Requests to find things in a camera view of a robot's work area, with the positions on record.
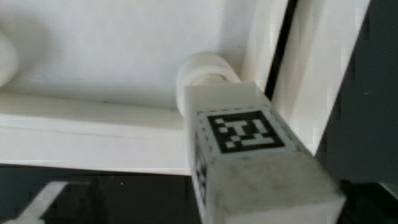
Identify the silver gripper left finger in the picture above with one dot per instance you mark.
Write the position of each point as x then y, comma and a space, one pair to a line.
127, 200

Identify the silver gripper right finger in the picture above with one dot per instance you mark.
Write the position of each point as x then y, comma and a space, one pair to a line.
372, 203

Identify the white table leg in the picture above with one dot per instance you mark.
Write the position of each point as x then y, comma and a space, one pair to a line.
260, 182

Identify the white square tabletop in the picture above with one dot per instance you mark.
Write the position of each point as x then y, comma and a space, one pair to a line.
92, 54

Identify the white right fence wall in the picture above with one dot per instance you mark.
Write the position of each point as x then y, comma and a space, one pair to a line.
323, 40

